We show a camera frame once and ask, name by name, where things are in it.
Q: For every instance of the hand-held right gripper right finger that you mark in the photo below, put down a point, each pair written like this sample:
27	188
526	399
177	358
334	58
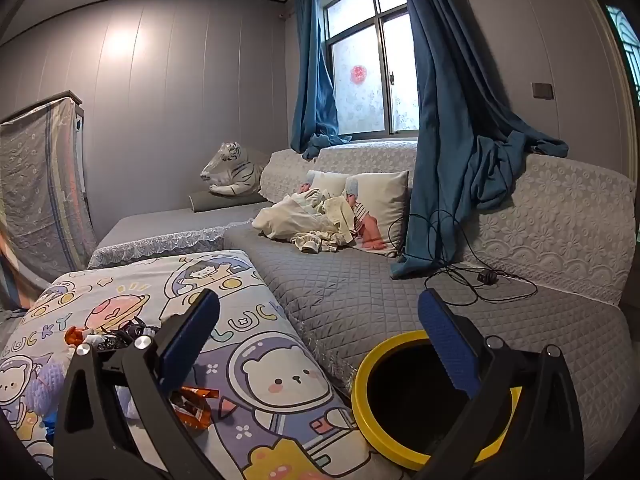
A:
447	345

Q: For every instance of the grey bolster pillow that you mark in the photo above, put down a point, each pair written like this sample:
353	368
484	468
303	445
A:
220	202

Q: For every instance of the white framed glass door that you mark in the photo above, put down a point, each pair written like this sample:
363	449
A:
627	55

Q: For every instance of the window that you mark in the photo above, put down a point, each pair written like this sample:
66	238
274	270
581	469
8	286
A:
350	25

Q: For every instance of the cream crumpled cloth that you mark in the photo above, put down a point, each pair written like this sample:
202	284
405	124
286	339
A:
290	217

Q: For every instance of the striped sheet cover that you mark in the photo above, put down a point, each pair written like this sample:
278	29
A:
40	185

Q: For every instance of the long blue curtain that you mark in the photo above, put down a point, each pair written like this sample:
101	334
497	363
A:
445	110

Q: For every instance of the cartoon printed blanket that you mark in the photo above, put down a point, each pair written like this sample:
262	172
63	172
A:
280	310

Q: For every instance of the dark patterned garment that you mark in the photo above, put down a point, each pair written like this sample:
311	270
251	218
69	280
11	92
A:
117	340

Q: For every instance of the yellow-rimmed black bin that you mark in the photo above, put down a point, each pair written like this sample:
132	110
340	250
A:
410	410

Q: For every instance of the baby print white pillow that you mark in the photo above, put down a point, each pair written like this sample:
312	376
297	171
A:
330	182
382	200

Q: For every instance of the black power adapter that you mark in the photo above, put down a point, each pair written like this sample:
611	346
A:
487	277

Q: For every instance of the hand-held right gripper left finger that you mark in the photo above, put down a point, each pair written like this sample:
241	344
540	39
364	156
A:
187	340

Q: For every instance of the red window decal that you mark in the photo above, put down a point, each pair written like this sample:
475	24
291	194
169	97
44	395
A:
358	74

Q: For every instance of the grey wall switch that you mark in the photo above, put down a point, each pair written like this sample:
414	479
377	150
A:
542	91

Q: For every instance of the grey bed with lace trim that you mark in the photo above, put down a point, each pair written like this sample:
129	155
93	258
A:
150	225

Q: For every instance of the white tiger plush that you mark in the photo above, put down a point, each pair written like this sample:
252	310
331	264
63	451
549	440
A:
232	170

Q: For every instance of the orange snack wrapper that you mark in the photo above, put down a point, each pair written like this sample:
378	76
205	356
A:
195	410
75	336

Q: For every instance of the short blue curtain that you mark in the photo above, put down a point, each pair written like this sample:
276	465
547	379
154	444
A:
312	85

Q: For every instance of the grey quilted sofa bed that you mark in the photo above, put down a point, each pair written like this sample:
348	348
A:
350	280

